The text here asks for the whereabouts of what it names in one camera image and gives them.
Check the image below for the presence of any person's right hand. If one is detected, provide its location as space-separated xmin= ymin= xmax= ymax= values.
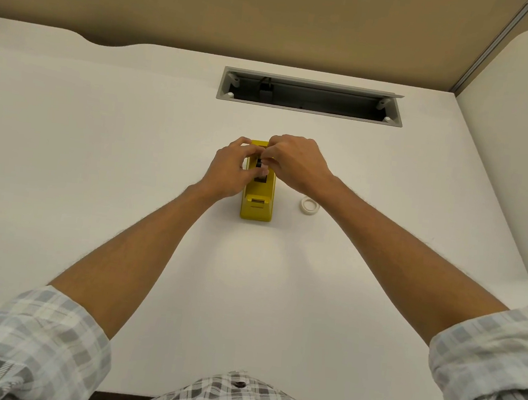
xmin=258 ymin=132 xmax=342 ymax=201

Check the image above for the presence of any person's left hand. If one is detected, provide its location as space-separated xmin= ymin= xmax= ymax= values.
xmin=197 ymin=132 xmax=272 ymax=207

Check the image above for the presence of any black tape spool core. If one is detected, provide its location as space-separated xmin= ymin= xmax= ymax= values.
xmin=253 ymin=157 xmax=272 ymax=184

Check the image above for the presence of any yellow tape dispenser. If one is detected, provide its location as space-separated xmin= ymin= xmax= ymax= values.
xmin=239 ymin=138 xmax=281 ymax=224

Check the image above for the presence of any person's left forearm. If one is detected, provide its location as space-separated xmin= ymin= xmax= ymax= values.
xmin=43 ymin=168 xmax=227 ymax=352

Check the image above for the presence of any person's right forearm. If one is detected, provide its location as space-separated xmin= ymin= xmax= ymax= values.
xmin=296 ymin=174 xmax=523 ymax=356

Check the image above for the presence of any black power plug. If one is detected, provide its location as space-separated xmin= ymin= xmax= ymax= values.
xmin=258 ymin=77 xmax=276 ymax=102

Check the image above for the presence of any grey plaid shirt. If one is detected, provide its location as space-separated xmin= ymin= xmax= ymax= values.
xmin=0 ymin=251 xmax=528 ymax=400

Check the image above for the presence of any grey desk cable tray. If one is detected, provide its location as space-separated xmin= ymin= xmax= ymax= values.
xmin=214 ymin=65 xmax=406 ymax=130

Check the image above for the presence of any grey metal partition post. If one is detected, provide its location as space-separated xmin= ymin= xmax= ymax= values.
xmin=448 ymin=0 xmax=528 ymax=102

